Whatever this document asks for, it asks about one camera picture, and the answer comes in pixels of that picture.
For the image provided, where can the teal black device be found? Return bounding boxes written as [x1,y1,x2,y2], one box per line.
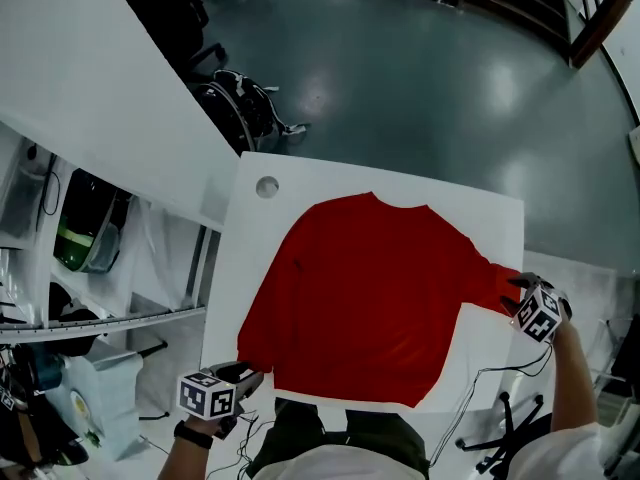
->
[27,347,67,393]

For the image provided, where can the black wristwatch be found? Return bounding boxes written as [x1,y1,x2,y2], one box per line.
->
[173,420,215,450]

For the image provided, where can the brown wooden newel post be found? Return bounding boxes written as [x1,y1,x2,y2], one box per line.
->
[569,0,637,69]

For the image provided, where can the black chrome-frame visitor chair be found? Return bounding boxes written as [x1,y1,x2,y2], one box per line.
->
[592,312,640,402]

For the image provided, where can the black backpack with white straps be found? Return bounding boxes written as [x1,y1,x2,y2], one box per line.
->
[192,69,311,157]

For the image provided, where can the person's left forearm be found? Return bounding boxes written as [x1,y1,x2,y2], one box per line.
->
[158,420,216,480]

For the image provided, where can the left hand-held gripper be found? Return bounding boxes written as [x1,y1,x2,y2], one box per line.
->
[177,360,265,440]

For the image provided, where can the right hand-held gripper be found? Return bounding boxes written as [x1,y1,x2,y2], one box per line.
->
[498,271,574,344]

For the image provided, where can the black swivel office chair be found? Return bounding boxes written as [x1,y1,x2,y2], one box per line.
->
[457,391,556,475]

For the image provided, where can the red shirt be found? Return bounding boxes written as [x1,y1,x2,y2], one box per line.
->
[236,191,524,409]

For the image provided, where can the person's right forearm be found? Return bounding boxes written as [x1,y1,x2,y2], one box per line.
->
[548,317,602,432]

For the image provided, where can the white metal shelf rack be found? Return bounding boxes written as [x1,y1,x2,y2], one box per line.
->
[0,132,221,344]

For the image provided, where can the round grey cable grommet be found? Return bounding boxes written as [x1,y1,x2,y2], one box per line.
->
[255,175,280,200]

